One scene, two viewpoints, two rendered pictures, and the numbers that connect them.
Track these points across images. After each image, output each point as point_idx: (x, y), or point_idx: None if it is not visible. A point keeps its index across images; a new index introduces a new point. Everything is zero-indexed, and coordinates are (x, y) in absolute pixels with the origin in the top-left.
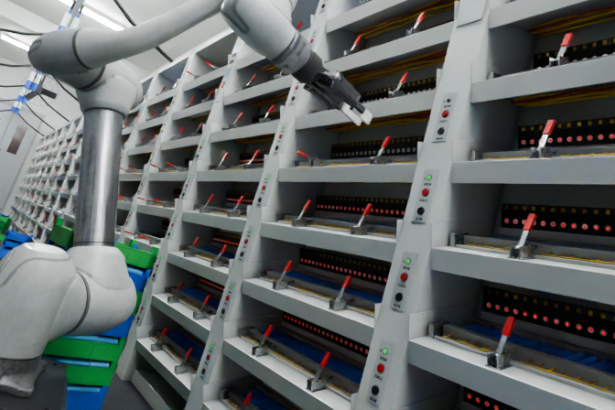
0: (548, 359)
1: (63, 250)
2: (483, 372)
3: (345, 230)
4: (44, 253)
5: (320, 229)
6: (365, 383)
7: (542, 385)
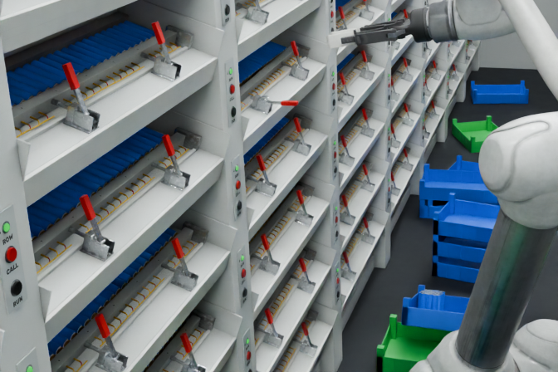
0: (338, 144)
1: (534, 325)
2: (353, 169)
3: (283, 157)
4: (555, 320)
5: (274, 174)
6: (332, 237)
7: (357, 155)
